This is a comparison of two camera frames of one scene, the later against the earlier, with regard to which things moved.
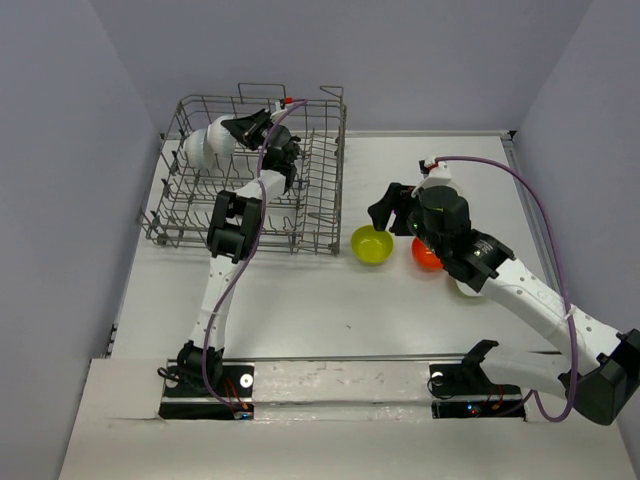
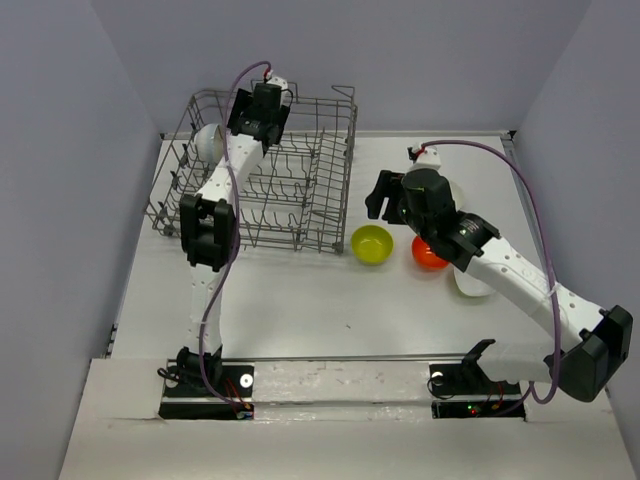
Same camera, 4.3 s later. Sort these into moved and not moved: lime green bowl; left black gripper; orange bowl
Moved: left black gripper
Not moved: lime green bowl; orange bowl
